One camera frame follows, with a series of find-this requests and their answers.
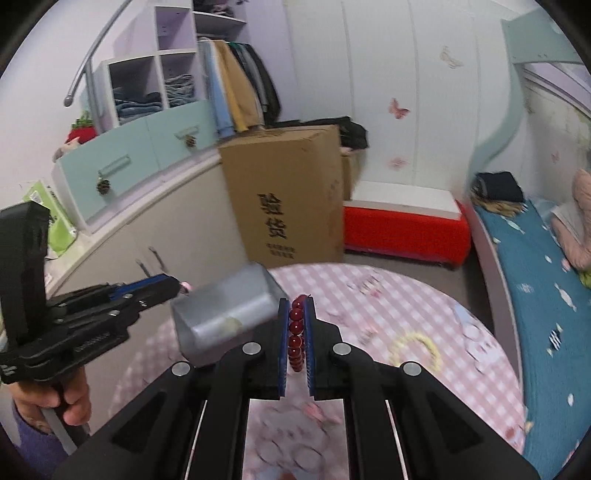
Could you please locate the teal patterned bed mattress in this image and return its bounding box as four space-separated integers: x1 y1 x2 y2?
475 202 590 479

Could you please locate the pink checkered tablecloth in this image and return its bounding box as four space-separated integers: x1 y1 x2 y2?
108 262 528 480

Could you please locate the grey metal tin box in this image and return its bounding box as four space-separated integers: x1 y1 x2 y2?
171 263 287 367

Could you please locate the dark folded clothes pile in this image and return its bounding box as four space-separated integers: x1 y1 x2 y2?
471 171 525 217

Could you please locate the lilac cubby shelf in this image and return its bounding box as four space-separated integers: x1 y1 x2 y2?
80 4 249 130

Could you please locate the cream curved cabinet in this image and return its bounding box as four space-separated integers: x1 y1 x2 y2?
43 149 250 434

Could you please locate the mint bunk bed frame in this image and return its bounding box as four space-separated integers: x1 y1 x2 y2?
466 3 588 184

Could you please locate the mint drawer unit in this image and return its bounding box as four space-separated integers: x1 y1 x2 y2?
52 100 217 231

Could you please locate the pink and green pillow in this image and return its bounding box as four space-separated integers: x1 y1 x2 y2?
551 169 591 288

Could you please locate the red and white storage bench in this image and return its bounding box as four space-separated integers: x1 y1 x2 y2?
344 188 472 269

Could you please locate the green paper package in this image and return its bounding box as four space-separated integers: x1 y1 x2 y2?
21 179 77 258

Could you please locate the red strawberry plush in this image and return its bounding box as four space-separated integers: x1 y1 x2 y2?
66 111 97 145

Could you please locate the left hand holding gripper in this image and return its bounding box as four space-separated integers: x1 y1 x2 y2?
8 368 92 433

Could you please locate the yellow bead bracelet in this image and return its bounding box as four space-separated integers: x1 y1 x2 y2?
387 332 444 374

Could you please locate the tall brown cardboard box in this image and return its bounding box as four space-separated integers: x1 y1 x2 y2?
218 126 344 268

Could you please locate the dark red bead bracelet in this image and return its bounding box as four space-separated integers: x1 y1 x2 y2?
286 292 310 373

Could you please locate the hanging clothes row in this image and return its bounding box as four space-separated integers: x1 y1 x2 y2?
198 37 281 139

